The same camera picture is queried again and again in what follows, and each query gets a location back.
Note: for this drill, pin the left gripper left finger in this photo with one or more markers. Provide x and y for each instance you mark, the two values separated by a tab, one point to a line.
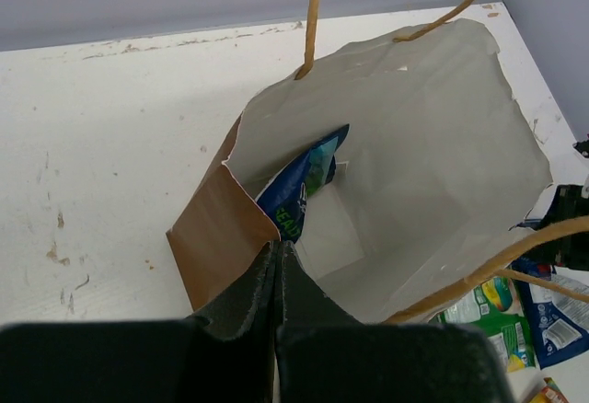
244	310

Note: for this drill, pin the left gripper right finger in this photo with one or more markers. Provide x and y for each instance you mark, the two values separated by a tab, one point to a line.
298	299

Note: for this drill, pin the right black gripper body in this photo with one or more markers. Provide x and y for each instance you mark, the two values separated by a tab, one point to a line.
570	248

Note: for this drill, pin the blue snack bag back side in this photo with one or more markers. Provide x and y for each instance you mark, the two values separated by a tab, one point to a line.
558	323

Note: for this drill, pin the green snack bag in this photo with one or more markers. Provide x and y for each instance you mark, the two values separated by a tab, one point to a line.
494	307

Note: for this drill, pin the blue Burts chips bag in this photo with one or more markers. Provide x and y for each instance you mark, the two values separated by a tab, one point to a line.
284	198

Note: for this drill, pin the orange Fox's candy bag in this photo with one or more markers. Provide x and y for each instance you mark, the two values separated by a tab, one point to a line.
550	393

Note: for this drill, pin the brown paper bag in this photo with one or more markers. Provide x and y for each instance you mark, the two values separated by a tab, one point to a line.
437	171

